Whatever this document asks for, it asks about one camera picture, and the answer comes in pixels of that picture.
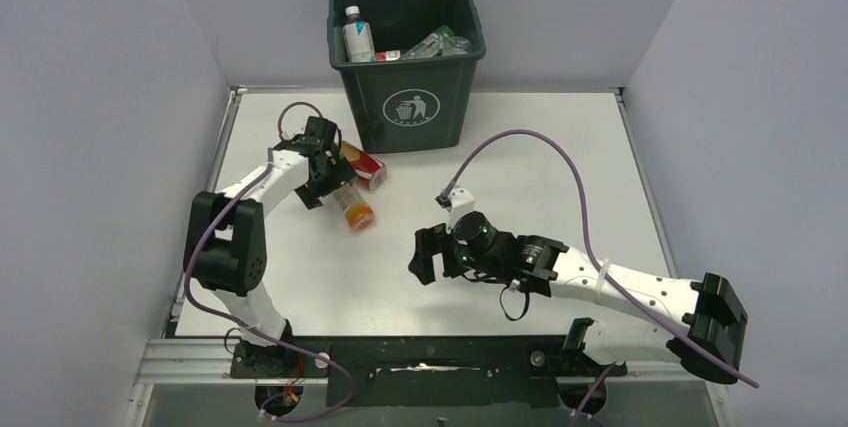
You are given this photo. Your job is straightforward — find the green tea bottle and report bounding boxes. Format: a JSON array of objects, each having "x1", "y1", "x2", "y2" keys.
[{"x1": 400, "y1": 25, "x2": 472, "y2": 60}]

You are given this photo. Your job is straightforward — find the dark green trash bin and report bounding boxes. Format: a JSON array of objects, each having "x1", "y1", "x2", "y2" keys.
[{"x1": 326, "y1": 0, "x2": 486, "y2": 154}]

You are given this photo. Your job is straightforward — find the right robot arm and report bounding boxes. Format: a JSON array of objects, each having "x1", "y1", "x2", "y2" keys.
[{"x1": 408, "y1": 211, "x2": 748, "y2": 385}]

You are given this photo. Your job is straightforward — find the red white label bottle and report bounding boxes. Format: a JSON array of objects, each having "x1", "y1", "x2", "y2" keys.
[{"x1": 375, "y1": 50, "x2": 402, "y2": 62}]

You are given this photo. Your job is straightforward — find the red orange tea bottle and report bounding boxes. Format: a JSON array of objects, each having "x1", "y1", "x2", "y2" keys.
[{"x1": 341, "y1": 141, "x2": 387, "y2": 191}]

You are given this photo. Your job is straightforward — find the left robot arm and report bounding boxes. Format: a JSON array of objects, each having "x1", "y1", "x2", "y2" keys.
[{"x1": 183, "y1": 116, "x2": 355, "y2": 348}]

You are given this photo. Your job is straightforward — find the aluminium front rail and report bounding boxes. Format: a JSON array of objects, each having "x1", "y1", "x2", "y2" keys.
[{"x1": 134, "y1": 338, "x2": 699, "y2": 385}]

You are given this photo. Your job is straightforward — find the light blue label bottle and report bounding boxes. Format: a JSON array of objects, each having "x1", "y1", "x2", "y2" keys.
[{"x1": 342, "y1": 6, "x2": 376, "y2": 63}]

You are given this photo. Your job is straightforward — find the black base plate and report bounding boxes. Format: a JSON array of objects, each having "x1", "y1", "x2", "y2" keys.
[{"x1": 229, "y1": 335, "x2": 606, "y2": 419}]

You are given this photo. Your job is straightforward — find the orange drink bottle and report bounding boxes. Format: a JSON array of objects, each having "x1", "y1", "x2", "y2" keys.
[{"x1": 331, "y1": 183, "x2": 375, "y2": 232}]

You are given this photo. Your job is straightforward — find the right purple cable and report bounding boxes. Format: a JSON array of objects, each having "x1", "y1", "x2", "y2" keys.
[{"x1": 433, "y1": 129, "x2": 760, "y2": 427}]

